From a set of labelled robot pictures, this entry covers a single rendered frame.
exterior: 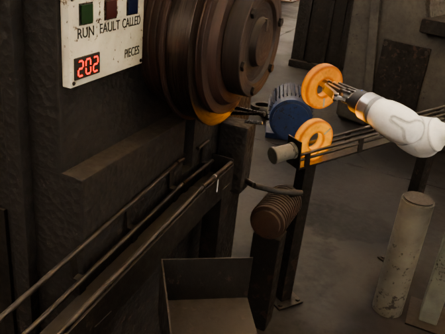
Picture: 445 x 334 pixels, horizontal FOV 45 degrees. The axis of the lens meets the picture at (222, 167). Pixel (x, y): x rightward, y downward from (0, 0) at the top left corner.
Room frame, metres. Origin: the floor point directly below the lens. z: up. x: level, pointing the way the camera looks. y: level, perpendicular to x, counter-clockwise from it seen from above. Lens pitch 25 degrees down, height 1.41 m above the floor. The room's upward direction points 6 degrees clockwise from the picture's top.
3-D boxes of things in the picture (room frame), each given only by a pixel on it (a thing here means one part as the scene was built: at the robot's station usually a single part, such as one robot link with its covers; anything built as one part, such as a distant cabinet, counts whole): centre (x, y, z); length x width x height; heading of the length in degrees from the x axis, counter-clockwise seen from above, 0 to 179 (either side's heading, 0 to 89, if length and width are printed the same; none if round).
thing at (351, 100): (1.66, -0.39, 0.91); 0.09 x 0.08 x 0.07; 33
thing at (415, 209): (1.79, -0.73, 0.26); 0.12 x 0.12 x 0.52
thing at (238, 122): (1.64, -0.03, 0.68); 0.11 x 0.08 x 0.24; 68
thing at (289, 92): (3.65, -0.43, 0.17); 0.57 x 0.31 x 0.34; 178
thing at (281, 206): (1.67, -0.21, 0.27); 0.22 x 0.13 x 0.53; 158
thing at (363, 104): (1.59, -0.43, 0.90); 0.09 x 0.06 x 0.09; 123
